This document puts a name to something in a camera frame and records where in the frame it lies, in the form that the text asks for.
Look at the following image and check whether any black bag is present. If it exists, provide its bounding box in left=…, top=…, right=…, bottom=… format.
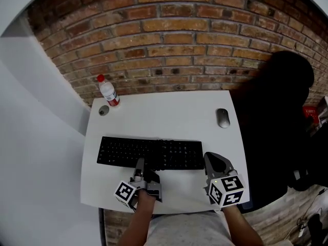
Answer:
left=306, top=213, right=326, bottom=246

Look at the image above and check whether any black keyboard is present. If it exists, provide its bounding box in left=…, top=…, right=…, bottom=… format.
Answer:
left=96, top=136, right=205, bottom=172

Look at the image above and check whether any person's left forearm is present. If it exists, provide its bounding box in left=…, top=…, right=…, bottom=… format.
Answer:
left=117, top=188, right=157, bottom=246

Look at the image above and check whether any person's right forearm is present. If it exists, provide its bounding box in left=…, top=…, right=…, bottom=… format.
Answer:
left=221, top=204, right=265, bottom=246

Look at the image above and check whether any dark desk leg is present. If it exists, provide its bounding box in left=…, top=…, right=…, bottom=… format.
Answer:
left=98, top=207, right=107, bottom=246

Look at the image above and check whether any grey computer mouse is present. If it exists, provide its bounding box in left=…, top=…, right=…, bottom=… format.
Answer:
left=216, top=108, right=231, bottom=129

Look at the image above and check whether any red-capped clear water bottle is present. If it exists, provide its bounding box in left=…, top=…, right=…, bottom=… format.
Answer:
left=96, top=74, right=121, bottom=108

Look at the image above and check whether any white cable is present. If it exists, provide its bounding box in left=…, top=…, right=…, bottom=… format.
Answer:
left=281, top=188, right=328, bottom=242

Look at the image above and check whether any red box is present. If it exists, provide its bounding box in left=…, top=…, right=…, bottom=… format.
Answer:
left=302, top=106, right=320, bottom=124

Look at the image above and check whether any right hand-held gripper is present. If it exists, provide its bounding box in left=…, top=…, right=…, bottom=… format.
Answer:
left=203, top=152, right=246, bottom=209

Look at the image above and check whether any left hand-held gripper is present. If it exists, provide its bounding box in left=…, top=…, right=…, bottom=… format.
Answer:
left=113, top=158, right=163, bottom=213

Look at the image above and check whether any black office chair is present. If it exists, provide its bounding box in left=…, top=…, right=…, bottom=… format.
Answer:
left=229, top=50, right=328, bottom=214

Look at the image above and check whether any person's grey shirt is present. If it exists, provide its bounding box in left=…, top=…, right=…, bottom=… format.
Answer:
left=145, top=210, right=241, bottom=246

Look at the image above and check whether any white desk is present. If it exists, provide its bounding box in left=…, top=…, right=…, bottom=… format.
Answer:
left=80, top=90, right=253, bottom=215

